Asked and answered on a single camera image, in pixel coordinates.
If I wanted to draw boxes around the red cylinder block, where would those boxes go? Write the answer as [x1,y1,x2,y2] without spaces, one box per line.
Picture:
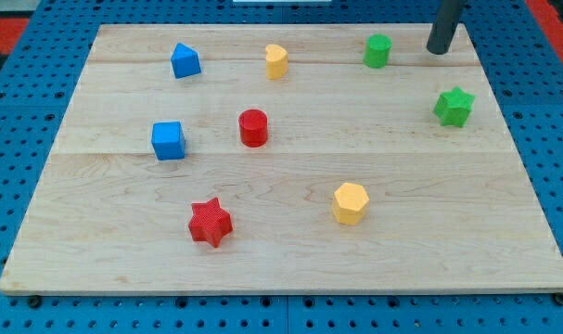
[238,109,268,148]

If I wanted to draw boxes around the red star block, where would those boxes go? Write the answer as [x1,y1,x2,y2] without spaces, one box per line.
[188,198,233,248]

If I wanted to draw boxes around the green star block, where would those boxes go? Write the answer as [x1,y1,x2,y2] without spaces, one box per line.
[433,86,476,128]

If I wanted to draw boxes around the light wooden board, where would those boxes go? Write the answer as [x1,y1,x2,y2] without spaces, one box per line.
[0,23,563,296]

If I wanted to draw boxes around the blue pentagon block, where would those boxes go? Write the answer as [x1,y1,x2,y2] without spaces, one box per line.
[171,43,202,79]

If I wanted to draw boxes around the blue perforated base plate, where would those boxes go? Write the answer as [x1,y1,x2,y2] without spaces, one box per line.
[0,0,563,333]

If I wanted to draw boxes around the green cylinder block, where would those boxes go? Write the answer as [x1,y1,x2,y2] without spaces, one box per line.
[363,34,392,69]

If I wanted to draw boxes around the yellow heart block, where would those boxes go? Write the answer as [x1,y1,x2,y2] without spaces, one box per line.
[265,44,288,80]

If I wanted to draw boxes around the blue cube block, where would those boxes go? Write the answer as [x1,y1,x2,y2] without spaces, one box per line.
[151,122,186,161]

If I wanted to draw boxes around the yellow hexagon block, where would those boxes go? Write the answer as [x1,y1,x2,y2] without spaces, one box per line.
[331,183,369,225]

